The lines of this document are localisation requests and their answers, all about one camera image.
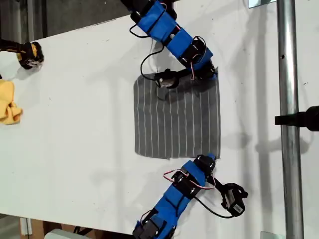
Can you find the grey striped towel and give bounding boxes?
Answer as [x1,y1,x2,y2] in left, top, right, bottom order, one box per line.
[133,66,222,161]

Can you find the black clamp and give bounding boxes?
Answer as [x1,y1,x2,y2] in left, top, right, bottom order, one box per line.
[274,106,319,132]

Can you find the white box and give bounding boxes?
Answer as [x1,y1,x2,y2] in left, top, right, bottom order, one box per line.
[44,228,78,239]

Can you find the white table leg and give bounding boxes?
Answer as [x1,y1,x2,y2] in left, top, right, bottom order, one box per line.
[19,217,33,236]

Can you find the yellow cloth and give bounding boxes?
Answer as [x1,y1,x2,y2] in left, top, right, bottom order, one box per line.
[0,79,24,125]

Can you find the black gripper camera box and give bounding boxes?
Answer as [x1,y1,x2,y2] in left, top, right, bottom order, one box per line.
[211,174,249,216]
[153,69,197,90]

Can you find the black camera cable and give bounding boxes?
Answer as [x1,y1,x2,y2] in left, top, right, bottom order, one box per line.
[140,43,165,82]
[193,196,236,220]

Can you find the steel post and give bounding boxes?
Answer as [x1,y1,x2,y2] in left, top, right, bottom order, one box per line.
[276,0,305,239]

